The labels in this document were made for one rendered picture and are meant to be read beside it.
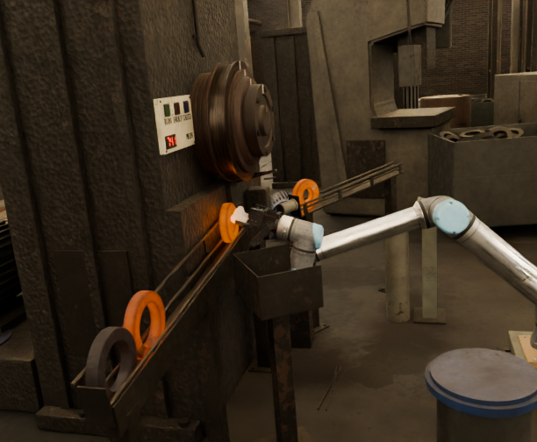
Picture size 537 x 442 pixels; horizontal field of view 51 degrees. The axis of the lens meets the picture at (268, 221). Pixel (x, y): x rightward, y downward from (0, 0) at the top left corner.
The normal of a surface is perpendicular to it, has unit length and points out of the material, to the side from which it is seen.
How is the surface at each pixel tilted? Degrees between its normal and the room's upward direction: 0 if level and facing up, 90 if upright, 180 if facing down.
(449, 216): 81
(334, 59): 90
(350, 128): 90
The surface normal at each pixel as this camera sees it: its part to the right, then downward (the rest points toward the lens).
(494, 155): 0.00, 0.25
